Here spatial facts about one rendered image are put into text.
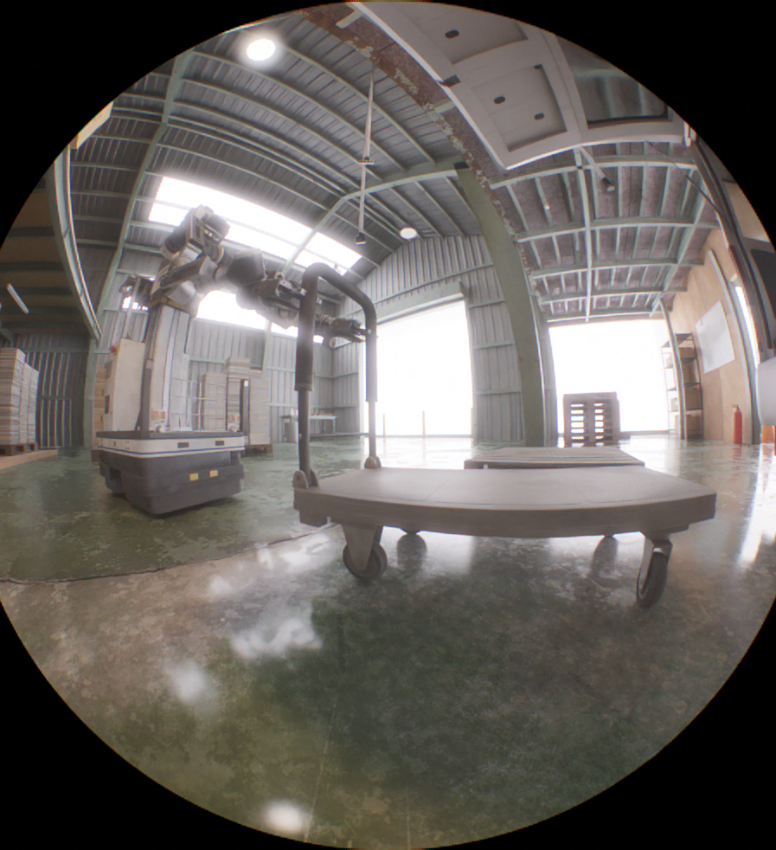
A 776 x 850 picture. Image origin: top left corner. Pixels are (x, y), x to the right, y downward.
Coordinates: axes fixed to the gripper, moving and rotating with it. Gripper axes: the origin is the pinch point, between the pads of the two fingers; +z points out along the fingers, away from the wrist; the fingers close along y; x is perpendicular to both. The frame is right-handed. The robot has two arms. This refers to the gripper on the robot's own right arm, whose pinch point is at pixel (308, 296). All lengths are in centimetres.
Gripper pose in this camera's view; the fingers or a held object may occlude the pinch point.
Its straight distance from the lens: 66.3
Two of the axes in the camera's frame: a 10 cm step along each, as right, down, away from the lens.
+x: -2.9, 9.5, 1.3
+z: 8.6, 3.2, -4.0
